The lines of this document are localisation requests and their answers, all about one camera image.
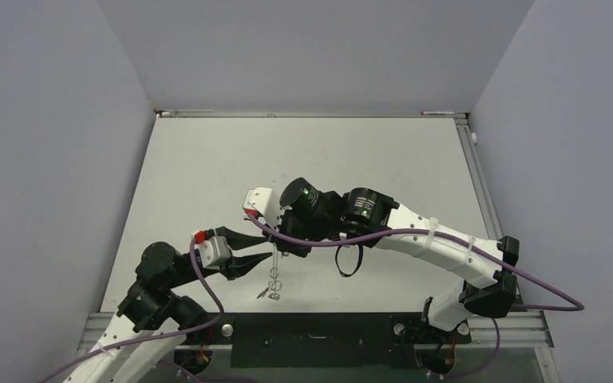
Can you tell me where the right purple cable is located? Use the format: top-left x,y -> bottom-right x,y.
245,211 -> 586,380

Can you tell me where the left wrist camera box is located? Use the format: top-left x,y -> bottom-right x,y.
192,229 -> 222,270

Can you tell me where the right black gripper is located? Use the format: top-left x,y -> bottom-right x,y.
263,203 -> 330,258

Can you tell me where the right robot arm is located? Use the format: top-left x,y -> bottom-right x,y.
278,177 -> 520,342

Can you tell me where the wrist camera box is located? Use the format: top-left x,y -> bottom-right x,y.
243,188 -> 283,229
192,229 -> 222,270

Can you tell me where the red white marker pen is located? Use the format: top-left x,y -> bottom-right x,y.
421,111 -> 456,116

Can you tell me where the key with grey tag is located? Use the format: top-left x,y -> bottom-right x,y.
256,286 -> 271,299

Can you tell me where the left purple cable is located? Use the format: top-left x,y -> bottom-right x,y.
37,238 -> 255,383

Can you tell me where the purple cable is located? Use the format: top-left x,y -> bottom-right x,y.
245,211 -> 586,380
37,238 -> 255,383

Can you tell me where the aluminium frame rail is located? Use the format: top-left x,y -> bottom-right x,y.
454,113 -> 553,349

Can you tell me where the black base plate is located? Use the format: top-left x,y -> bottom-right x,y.
169,312 -> 472,373

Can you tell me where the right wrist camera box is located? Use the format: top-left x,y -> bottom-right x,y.
243,188 -> 283,229

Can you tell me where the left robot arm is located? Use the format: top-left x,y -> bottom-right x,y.
61,227 -> 272,382

